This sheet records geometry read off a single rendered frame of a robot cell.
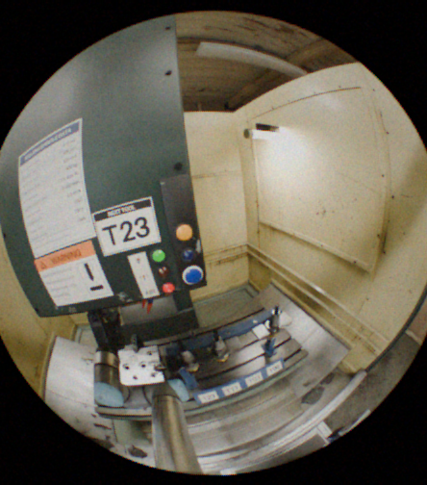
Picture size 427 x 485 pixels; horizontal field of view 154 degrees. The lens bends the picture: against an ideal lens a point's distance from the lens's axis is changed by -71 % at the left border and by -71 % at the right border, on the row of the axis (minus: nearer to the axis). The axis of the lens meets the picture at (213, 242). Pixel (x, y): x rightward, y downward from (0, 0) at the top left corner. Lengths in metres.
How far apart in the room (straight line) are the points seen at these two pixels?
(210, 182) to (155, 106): 1.13
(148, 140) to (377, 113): 0.79
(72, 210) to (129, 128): 0.15
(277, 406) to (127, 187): 1.08
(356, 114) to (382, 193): 0.34
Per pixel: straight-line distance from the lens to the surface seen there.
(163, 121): 0.28
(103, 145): 0.28
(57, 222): 0.31
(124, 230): 0.27
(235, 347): 0.61
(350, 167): 0.81
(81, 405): 1.43
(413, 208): 0.75
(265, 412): 1.02
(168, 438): 0.36
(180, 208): 0.26
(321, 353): 1.14
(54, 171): 0.31
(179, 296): 1.18
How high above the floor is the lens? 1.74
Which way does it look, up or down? 22 degrees down
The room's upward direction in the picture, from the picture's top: 8 degrees counter-clockwise
